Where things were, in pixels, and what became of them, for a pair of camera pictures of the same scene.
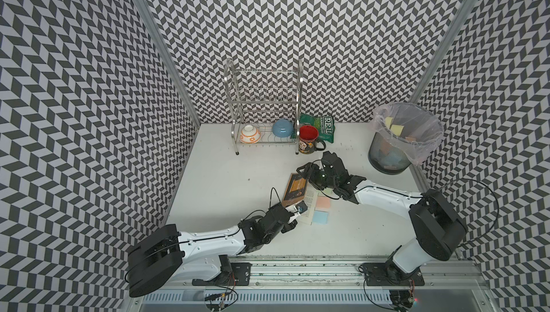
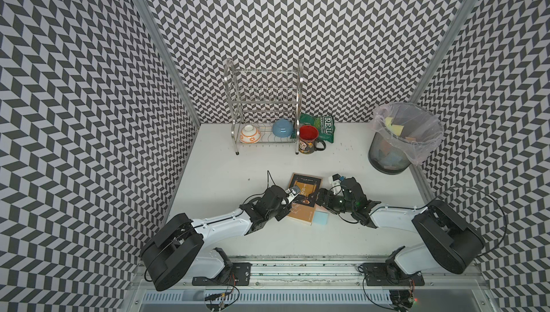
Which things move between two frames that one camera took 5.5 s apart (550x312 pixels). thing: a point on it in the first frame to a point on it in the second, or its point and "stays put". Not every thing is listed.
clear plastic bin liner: [415, 129] stays put
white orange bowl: [250, 134] stays put
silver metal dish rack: [265, 104] stays put
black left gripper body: [288, 227] to [280, 213]
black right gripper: [309, 172] to [321, 193]
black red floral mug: [308, 142] stays put
